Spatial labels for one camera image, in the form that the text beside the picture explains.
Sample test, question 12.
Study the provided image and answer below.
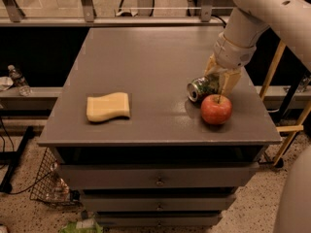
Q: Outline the black metal stand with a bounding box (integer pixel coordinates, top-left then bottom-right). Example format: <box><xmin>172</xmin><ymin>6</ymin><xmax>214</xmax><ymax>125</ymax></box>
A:
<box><xmin>0</xmin><ymin>126</ymin><xmax>34</xmax><ymax>194</ymax></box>

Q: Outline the green white bag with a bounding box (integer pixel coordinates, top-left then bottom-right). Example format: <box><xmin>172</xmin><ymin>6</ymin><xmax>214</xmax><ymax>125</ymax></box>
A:
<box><xmin>58</xmin><ymin>218</ymin><xmax>103</xmax><ymax>233</ymax></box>

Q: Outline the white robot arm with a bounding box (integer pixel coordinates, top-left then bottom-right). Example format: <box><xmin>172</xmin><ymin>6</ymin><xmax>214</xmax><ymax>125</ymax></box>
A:
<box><xmin>205</xmin><ymin>0</ymin><xmax>311</xmax><ymax>233</ymax></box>

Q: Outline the metal guard rail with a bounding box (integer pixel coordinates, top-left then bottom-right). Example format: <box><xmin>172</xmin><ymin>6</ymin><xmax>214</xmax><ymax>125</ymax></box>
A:
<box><xmin>0</xmin><ymin>0</ymin><xmax>234</xmax><ymax>27</ymax></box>

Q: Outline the green soda can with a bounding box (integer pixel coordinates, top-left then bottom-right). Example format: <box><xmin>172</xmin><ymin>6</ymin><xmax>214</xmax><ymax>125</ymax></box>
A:
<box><xmin>187</xmin><ymin>75</ymin><xmax>219</xmax><ymax>103</ymax></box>

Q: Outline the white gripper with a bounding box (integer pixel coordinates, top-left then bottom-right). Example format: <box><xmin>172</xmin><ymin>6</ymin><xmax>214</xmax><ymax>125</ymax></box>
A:
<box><xmin>204</xmin><ymin>33</ymin><xmax>257</xmax><ymax>96</ymax></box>

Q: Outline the yellow sponge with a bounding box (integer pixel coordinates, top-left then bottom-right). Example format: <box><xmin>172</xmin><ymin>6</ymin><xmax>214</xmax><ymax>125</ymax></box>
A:
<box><xmin>86</xmin><ymin>92</ymin><xmax>130</xmax><ymax>122</ymax></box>

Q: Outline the wire mesh basket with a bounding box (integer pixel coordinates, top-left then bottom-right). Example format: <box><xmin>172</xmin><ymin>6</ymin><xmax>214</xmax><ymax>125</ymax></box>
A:
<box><xmin>30</xmin><ymin>149</ymin><xmax>80</xmax><ymax>208</ymax></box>

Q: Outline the red apple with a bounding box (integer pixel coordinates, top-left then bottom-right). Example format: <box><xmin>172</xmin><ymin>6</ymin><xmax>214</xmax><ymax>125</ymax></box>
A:
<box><xmin>200</xmin><ymin>94</ymin><xmax>232</xmax><ymax>125</ymax></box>

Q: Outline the grey drawer cabinet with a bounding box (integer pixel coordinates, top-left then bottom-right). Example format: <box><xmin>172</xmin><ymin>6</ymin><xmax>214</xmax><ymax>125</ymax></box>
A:
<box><xmin>39</xmin><ymin>26</ymin><xmax>280</xmax><ymax>227</ymax></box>

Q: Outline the clear plastic water bottle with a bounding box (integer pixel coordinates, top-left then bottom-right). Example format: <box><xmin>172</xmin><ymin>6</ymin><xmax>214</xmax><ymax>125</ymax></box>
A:
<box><xmin>8</xmin><ymin>65</ymin><xmax>31</xmax><ymax>96</ymax></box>

